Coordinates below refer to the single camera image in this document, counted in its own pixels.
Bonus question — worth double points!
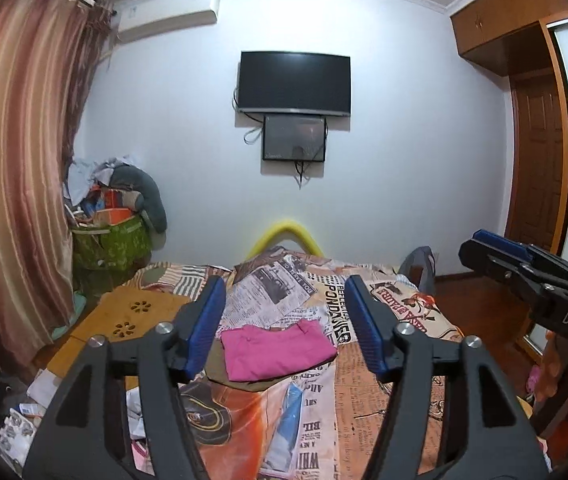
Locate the pink pants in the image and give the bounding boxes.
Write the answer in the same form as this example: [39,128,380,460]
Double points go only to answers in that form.
[220,320,337,382]

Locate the olive green pants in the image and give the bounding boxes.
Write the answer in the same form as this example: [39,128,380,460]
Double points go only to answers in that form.
[204,339,291,394]

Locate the wooden door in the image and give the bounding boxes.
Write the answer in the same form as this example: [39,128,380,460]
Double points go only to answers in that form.
[505,23,568,255]

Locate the blue backpack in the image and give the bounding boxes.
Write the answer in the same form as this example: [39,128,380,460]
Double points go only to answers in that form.
[399,246,436,296]

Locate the wooden lap desk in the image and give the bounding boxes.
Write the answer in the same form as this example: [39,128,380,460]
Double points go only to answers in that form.
[46,286,191,378]

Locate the yellow headboard pad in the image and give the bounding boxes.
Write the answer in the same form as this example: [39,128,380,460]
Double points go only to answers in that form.
[246,219,324,259]

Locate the green storage bag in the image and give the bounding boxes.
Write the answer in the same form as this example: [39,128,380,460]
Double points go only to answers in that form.
[71,216,152,304]

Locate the printed bed blanket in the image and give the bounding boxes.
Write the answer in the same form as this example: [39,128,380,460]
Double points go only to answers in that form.
[115,247,462,479]

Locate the wooden overhead cabinet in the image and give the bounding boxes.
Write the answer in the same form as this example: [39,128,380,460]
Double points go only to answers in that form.
[451,0,568,77]

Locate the striped pink curtain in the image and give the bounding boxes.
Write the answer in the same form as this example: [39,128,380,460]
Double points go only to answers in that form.
[0,0,113,372]

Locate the white air conditioner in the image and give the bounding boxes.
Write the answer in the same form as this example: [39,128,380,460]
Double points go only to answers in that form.
[117,0,220,44]

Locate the small wall monitor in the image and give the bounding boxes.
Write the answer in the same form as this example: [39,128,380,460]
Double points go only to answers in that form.
[262,114,327,162]

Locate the black wall television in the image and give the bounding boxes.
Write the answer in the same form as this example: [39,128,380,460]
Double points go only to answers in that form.
[236,51,351,117]

